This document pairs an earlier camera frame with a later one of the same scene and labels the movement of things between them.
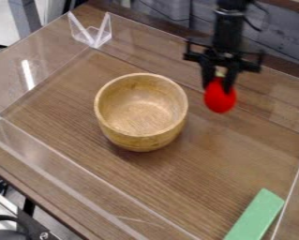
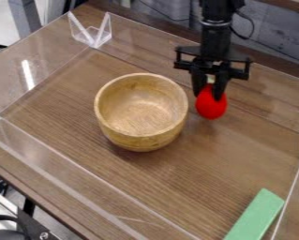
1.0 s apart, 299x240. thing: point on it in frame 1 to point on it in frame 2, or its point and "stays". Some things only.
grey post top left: x=27 y=16 stays
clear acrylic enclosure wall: x=131 y=133 stays
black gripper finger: x=209 y=71 to x=200 y=81
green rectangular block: x=256 y=220 stays
